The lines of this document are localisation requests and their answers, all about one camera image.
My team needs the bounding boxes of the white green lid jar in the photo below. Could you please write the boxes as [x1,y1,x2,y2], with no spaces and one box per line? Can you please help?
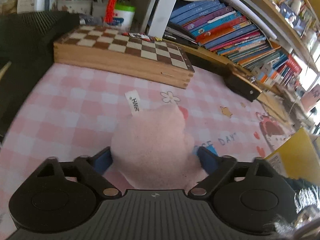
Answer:
[110,3,136,32]

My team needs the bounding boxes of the pink plush pig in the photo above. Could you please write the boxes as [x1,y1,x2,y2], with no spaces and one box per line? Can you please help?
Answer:
[111,90,207,191]

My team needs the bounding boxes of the red hanging tassel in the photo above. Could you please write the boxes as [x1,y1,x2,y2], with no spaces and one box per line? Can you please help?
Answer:
[104,0,117,24]

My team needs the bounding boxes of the white bookshelf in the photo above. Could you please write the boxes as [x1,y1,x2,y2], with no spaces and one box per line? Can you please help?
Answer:
[0,0,320,93]

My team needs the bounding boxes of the black electronic keyboard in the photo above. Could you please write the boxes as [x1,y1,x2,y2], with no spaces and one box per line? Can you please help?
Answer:
[1,11,80,138]

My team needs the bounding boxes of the pink checkered tablecloth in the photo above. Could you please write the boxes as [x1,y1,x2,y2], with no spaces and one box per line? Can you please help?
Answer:
[0,62,296,230]

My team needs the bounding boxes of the yellow cardboard box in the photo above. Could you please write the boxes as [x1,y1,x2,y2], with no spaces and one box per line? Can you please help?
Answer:
[265,128,319,185]

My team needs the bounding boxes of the orange white box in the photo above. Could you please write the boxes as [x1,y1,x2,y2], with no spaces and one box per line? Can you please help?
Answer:
[258,64,279,86]

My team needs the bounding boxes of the wooden chess board box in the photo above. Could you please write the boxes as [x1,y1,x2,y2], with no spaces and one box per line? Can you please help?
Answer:
[54,25,194,89]

